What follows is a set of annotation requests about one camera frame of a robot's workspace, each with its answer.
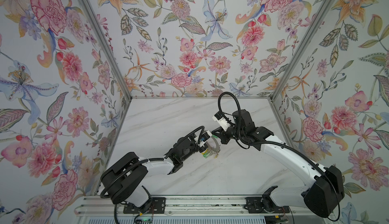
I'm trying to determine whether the large metal keyring with keys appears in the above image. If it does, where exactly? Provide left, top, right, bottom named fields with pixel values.
left=202, top=136, right=220, bottom=158

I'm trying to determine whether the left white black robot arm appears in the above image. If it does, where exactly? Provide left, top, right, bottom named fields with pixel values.
left=100, top=126, right=212, bottom=214

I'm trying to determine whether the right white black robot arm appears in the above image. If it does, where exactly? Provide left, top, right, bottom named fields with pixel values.
left=212, top=109, right=344, bottom=218

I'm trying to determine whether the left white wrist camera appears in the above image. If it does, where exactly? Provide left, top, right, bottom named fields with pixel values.
left=198, top=131, right=212, bottom=147

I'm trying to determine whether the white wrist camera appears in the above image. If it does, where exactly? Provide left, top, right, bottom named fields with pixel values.
left=198, top=131, right=212, bottom=147
left=212, top=112, right=231, bottom=131

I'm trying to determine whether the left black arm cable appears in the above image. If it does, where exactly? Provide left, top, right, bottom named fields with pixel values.
left=164, top=125, right=206, bottom=158

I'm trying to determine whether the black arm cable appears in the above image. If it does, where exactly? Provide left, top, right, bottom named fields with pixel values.
left=217, top=91, right=243, bottom=127
left=164, top=125, right=206, bottom=158

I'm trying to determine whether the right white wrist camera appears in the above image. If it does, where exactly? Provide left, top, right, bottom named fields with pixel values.
left=212, top=112, right=231, bottom=131

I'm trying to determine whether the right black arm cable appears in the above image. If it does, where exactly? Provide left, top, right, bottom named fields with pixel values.
left=217, top=91, right=243, bottom=127

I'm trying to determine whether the aluminium mounting rail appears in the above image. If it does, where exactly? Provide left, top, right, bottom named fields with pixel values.
left=74, top=195, right=335, bottom=218

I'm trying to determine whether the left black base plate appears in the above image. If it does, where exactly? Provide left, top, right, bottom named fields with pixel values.
left=123, top=197, right=166, bottom=214

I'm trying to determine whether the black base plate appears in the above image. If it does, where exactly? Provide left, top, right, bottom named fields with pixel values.
left=123, top=197, right=166, bottom=214
left=244, top=197, right=290, bottom=214

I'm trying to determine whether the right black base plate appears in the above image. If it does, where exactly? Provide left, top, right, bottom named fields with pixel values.
left=244, top=197, right=290, bottom=214

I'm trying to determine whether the right aluminium corner post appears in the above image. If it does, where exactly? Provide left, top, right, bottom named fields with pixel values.
left=270, top=0, right=347, bottom=100

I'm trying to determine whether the aluminium corner post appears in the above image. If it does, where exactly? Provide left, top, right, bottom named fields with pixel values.
left=270, top=0, right=347, bottom=100
left=68, top=0, right=133, bottom=100

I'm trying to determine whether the left aluminium corner post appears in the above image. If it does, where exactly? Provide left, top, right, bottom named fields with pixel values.
left=68, top=0, right=133, bottom=100

